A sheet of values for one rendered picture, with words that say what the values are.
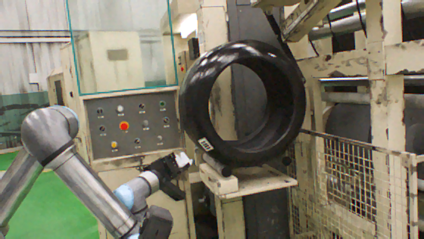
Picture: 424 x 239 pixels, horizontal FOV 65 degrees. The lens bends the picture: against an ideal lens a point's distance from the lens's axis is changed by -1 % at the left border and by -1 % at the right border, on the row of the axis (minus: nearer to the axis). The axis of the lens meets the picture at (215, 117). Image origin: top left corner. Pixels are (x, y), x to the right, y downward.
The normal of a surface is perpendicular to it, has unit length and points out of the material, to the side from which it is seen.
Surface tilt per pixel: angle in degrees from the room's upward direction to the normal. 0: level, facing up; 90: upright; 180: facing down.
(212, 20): 90
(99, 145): 90
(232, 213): 90
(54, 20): 90
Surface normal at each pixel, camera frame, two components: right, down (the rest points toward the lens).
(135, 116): 0.27, 0.09
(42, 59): 0.62, 0.04
